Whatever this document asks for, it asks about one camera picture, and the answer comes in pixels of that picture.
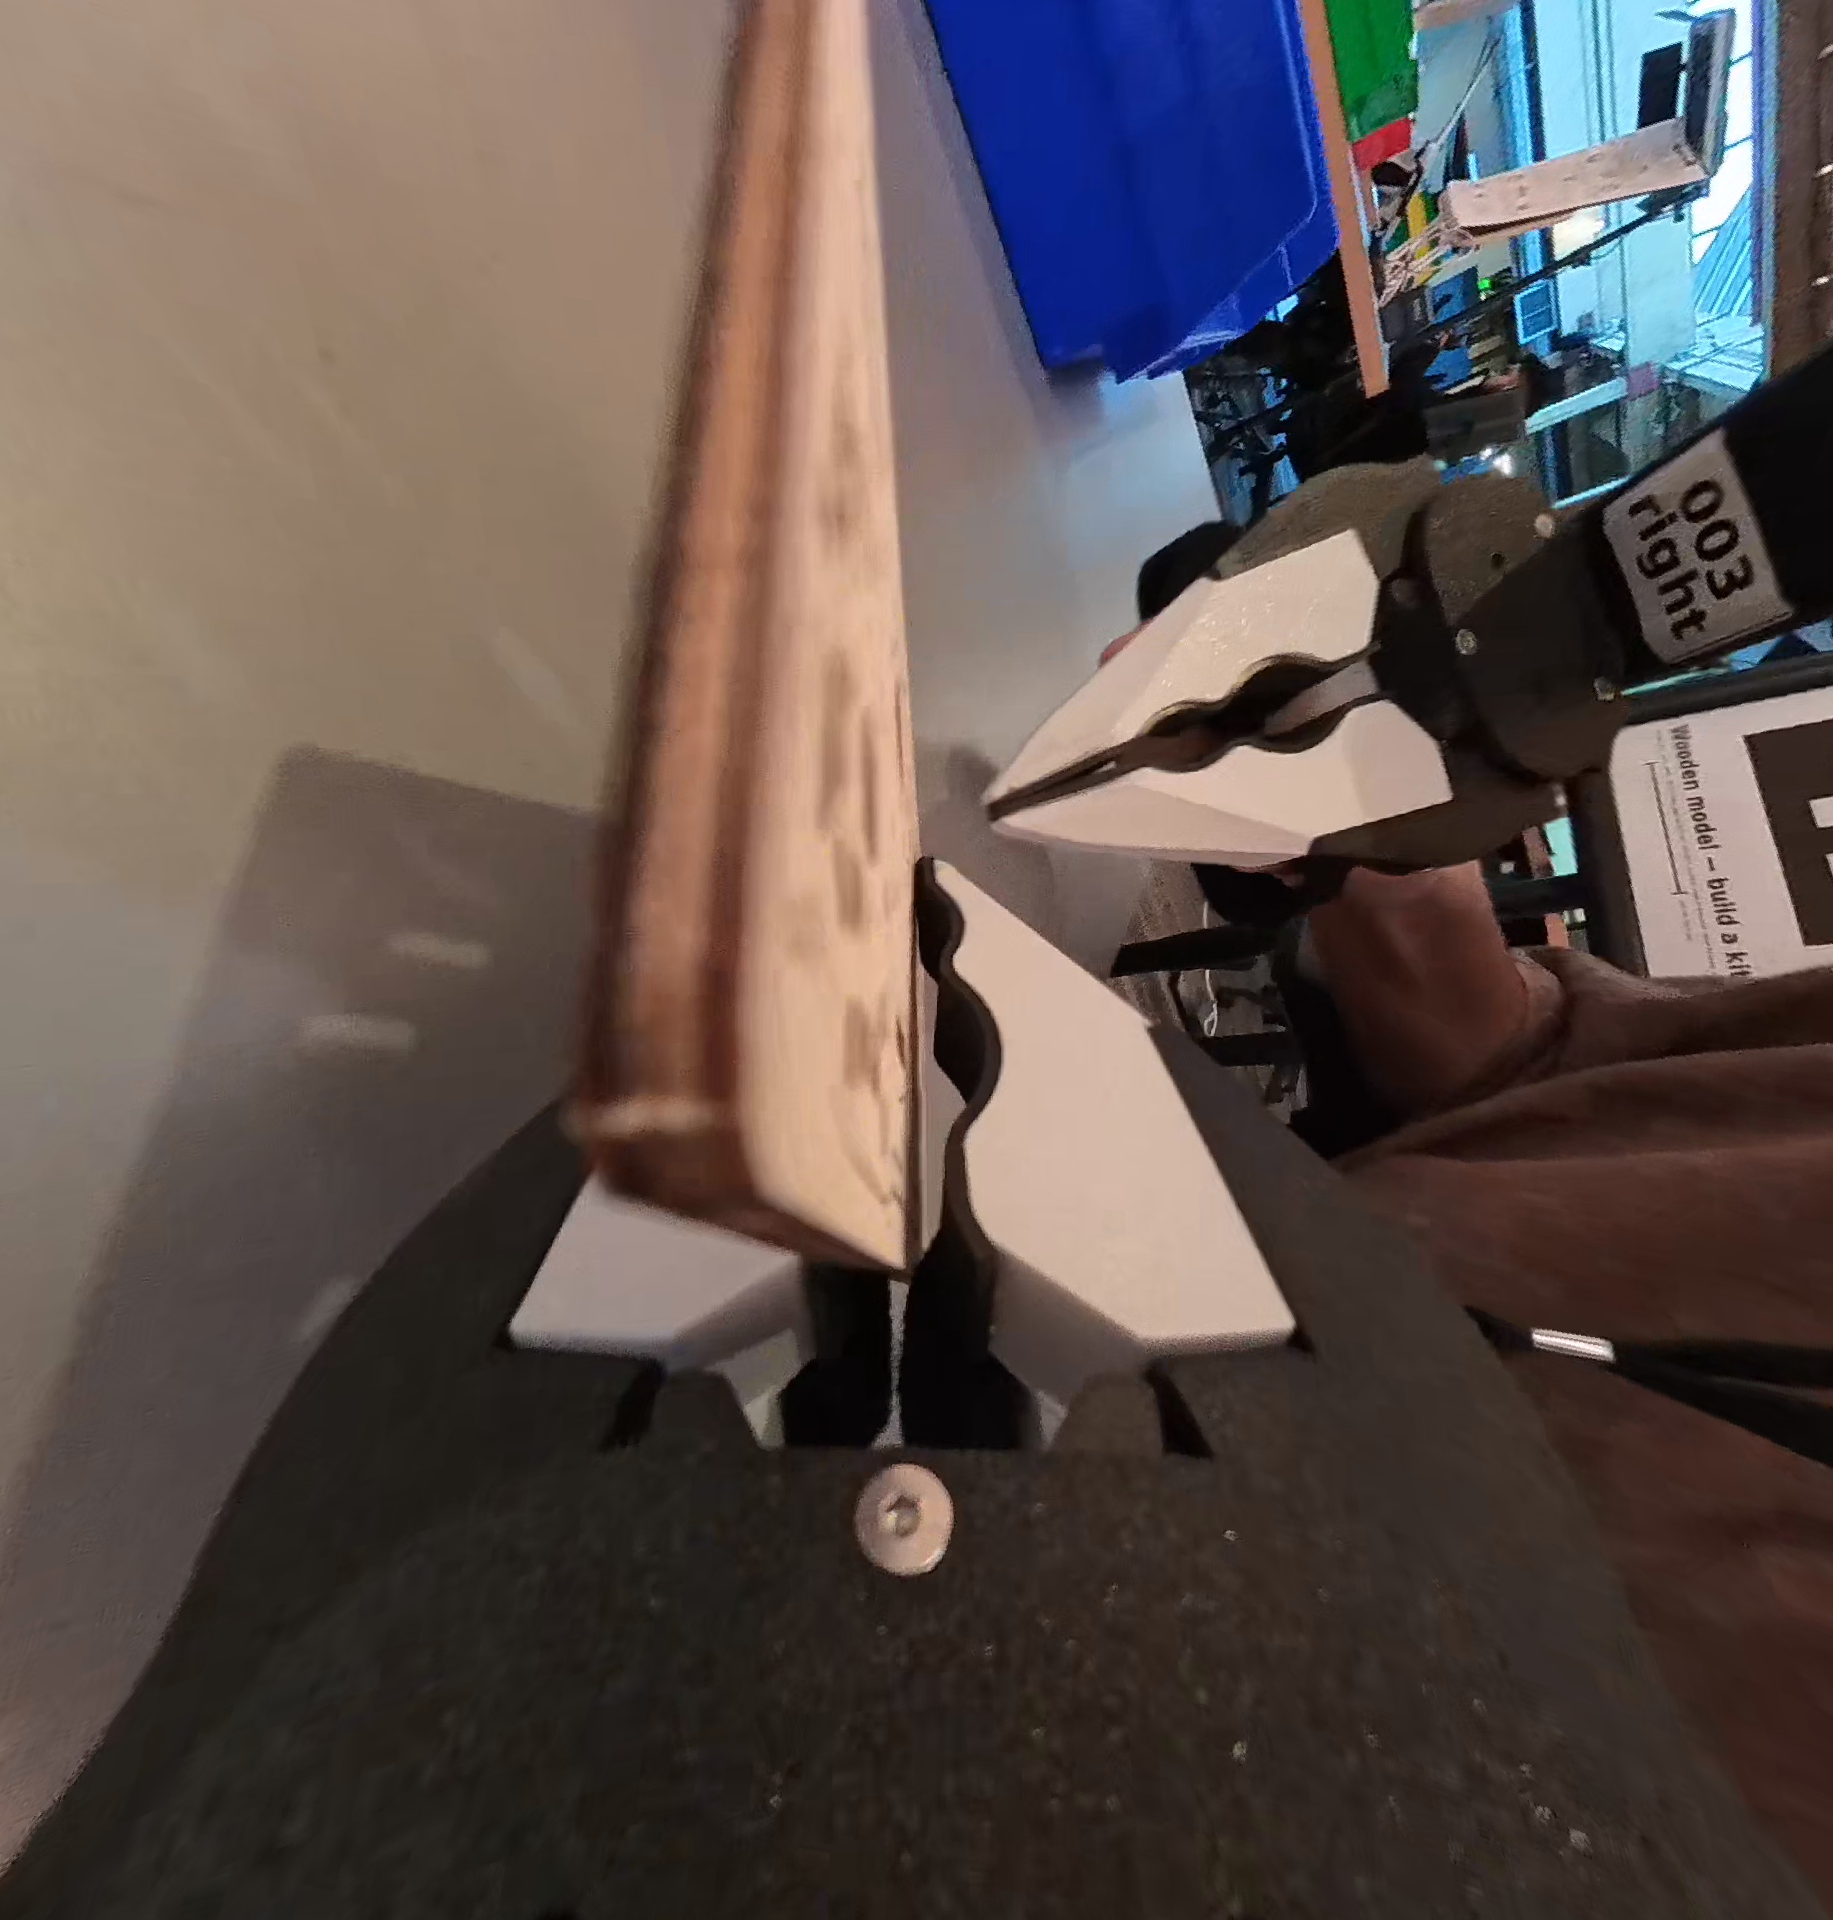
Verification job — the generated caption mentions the framed black white marker sign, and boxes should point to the framed black white marker sign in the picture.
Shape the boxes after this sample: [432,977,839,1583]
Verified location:
[1603,652,1833,983]

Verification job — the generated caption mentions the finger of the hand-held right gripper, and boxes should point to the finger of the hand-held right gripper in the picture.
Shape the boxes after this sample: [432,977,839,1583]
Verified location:
[989,702,1455,864]
[989,529,1384,803]

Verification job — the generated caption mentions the stacked blue plastic bins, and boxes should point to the stacked blue plastic bins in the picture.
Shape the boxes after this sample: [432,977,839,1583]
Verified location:
[925,0,1342,380]

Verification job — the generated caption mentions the laser-cut wooden model sheet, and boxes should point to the laser-cut wooden model sheet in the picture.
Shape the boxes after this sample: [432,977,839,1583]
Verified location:
[574,0,925,1276]

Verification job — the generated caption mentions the person's brown sweatshirt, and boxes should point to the person's brown sweatshirt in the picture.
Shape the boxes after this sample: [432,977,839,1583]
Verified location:
[1455,1319,1833,1920]

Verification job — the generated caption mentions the person's right hand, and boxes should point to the person's right hand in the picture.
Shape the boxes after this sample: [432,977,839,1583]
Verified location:
[1297,862,1570,1149]

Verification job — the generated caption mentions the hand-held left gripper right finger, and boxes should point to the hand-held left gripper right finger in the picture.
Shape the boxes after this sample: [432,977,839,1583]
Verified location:
[916,856,1297,1408]

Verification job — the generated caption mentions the wooden shelf board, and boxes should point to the wooden shelf board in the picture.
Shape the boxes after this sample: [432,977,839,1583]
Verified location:
[1297,0,1389,398]

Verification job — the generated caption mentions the green plastic bins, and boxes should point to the green plastic bins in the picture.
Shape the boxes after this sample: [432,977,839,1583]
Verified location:
[1319,0,1419,143]

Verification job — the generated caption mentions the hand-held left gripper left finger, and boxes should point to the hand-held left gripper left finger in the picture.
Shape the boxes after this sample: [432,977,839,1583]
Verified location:
[508,1175,826,1445]

